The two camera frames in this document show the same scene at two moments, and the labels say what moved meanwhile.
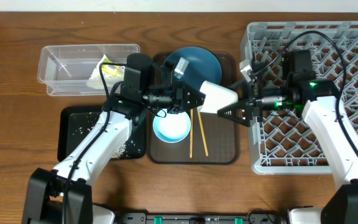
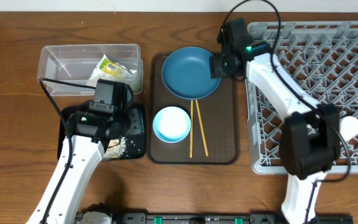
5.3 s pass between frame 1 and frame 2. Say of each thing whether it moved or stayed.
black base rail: stayed
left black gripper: moved
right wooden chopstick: stayed
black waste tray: stayed
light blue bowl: stayed
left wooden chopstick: stayed
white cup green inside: moved
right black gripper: moved
